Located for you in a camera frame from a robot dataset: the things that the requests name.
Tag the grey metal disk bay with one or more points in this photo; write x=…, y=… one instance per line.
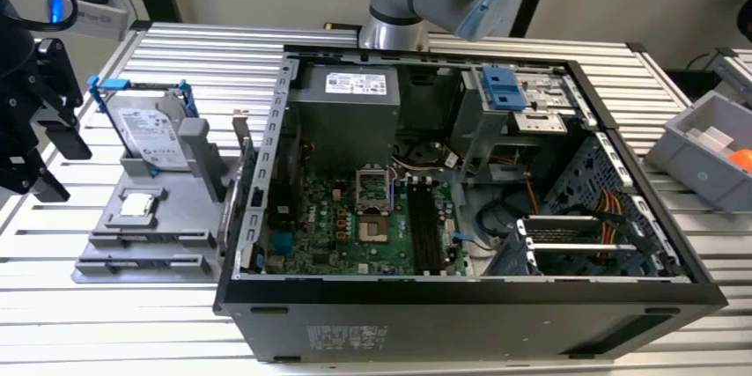
x=564, y=218

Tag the black RAM slot white clips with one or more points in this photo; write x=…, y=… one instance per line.
x=435, y=226
x=420, y=226

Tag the black open PC case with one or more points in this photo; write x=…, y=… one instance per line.
x=469, y=332

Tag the green Dell motherboard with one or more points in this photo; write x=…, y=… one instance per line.
x=329, y=252

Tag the dark haired person head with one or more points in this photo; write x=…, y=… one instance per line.
x=745, y=19

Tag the dark RAM memory stick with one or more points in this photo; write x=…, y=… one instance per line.
x=144, y=264

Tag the white small block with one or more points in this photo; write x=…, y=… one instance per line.
x=713, y=136

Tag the grey plastic storage bin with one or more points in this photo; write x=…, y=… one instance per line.
x=693, y=173

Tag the hard disk in blue carrier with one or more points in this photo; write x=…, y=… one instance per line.
x=147, y=129

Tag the white power supply label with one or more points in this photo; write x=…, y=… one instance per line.
x=359, y=83

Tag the grey parts rack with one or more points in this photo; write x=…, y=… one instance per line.
x=176, y=200

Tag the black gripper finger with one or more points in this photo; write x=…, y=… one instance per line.
x=59, y=85
x=29, y=175

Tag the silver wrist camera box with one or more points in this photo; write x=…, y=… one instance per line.
x=103, y=19

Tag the teal board connector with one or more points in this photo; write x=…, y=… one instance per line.
x=283, y=245

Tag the grey power supply unit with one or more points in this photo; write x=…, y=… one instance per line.
x=347, y=129

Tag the silver CPU chip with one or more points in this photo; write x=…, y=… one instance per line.
x=136, y=205

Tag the blue plastic drive latch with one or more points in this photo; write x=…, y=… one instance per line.
x=501, y=85

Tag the orange round object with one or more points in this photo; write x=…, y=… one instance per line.
x=741, y=160

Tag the CPU socket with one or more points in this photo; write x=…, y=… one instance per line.
x=375, y=230

